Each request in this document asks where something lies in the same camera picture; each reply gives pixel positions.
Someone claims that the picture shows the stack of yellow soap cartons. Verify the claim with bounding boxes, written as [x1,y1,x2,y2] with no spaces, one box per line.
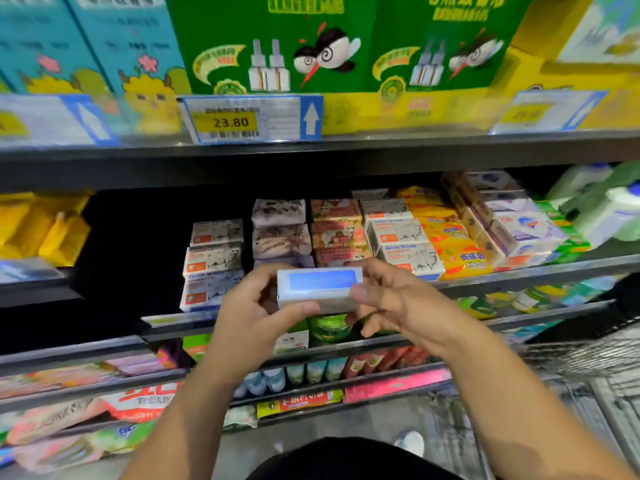
[0,191,93,268]

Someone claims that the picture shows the white blue price strip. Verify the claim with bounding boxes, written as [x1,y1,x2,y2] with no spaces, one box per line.
[0,257,66,286]

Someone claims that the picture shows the row of blue white tubes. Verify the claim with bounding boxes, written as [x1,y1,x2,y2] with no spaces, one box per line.
[233,357,346,399]

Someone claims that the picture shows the person's white shoe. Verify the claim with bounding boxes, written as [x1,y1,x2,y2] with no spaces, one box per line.
[393,429,426,458]

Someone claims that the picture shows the teal box yellow cartoon print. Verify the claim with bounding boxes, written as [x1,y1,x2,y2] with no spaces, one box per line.
[62,0,191,136]

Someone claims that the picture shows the stack of white purple soap boxes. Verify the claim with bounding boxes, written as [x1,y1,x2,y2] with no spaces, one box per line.
[442,171,571,271]

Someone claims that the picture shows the stack of white orange soap boxes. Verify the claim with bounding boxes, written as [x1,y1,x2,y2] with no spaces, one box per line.
[352,187,448,283]

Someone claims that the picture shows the person's right hand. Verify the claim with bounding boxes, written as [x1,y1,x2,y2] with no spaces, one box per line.
[350,257,466,356]

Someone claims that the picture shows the wire basket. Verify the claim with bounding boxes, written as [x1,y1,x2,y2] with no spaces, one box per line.
[420,319,640,480]

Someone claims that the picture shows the teal packets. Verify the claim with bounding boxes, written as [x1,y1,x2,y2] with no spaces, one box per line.
[500,317,561,344]

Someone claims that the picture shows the stack of green soap boxes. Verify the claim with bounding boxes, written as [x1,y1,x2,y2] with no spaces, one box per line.
[535,199,594,264]

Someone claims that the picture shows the green white carton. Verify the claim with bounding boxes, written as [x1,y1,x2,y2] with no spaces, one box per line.
[182,333,213,364]
[273,329,311,356]

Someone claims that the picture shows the row of pink orange packets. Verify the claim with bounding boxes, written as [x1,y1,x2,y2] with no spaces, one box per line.
[0,349,181,396]

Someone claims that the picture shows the person's left hand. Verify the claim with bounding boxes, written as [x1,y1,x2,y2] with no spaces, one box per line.
[205,263,321,386]

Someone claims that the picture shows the white blue price tag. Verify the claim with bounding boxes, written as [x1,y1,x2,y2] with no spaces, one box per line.
[490,89,609,134]
[180,93,324,146]
[0,93,121,148]

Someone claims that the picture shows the large yellow box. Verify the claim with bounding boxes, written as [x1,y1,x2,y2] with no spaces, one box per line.
[510,0,640,66]

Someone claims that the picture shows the green box mosquito print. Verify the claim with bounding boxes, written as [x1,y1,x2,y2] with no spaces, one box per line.
[163,0,386,136]
[368,0,541,126]

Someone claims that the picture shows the row of red tubes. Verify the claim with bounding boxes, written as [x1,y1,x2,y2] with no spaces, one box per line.
[343,345,433,381]

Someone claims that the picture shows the pink flat pack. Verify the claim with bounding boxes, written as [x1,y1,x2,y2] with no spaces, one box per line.
[343,367,453,404]

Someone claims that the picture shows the stack of yellow soap boxes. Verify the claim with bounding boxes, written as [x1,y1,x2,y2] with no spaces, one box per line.
[397,187,493,281]

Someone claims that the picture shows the red white packet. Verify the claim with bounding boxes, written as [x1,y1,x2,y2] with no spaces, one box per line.
[100,381,181,424]

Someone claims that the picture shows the flat yellow box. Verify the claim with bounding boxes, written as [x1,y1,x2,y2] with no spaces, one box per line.
[490,47,640,131]

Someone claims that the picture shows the stack of pink soap boxes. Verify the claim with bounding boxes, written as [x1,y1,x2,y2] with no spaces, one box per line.
[310,199,374,269]

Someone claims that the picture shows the white hand sanitizer bottle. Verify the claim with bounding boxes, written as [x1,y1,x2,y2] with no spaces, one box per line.
[575,181,640,248]
[545,163,613,206]

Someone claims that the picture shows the yellow red flat pack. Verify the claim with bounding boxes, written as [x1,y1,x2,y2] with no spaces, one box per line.
[256,389,344,418]

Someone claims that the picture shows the pile of colourful packets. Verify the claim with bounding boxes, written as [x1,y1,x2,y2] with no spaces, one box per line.
[0,399,156,474]

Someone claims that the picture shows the teal box pink flower print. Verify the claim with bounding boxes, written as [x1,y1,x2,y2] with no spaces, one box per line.
[0,0,106,98]

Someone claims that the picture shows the person's right forearm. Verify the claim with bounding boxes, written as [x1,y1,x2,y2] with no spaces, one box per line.
[430,315,640,480]

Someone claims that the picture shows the person's left forearm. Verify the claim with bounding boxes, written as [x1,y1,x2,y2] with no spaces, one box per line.
[120,359,266,480]

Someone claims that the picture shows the white floral packet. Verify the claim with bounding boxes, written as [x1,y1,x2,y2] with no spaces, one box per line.
[225,405,259,431]

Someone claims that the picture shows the stack of floral soap boxes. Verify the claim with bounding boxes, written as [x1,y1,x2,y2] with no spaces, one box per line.
[250,199,316,271]

